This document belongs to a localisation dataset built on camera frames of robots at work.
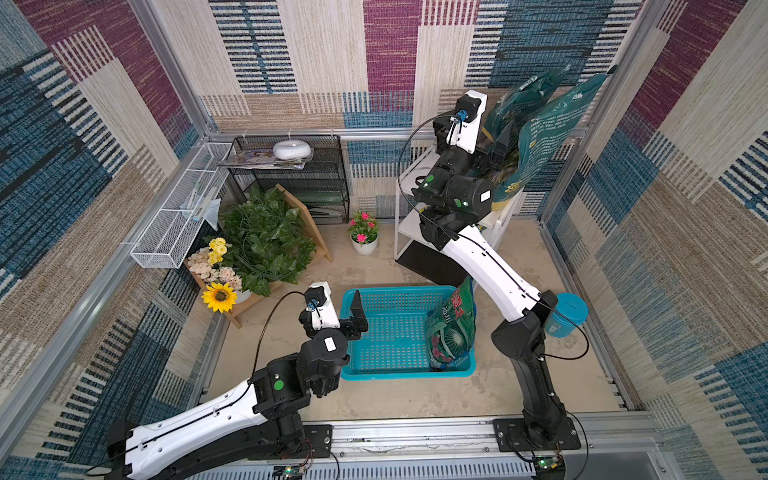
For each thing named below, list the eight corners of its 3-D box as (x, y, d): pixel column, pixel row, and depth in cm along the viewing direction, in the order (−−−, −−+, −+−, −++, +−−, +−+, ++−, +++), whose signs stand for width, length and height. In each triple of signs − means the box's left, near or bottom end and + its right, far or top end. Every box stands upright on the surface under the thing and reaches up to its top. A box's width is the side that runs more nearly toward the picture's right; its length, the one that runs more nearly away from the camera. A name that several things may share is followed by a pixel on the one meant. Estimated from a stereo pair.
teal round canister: (543, 338, 92) (562, 319, 82) (535, 313, 97) (552, 292, 87) (571, 338, 92) (593, 319, 82) (561, 313, 97) (581, 292, 87)
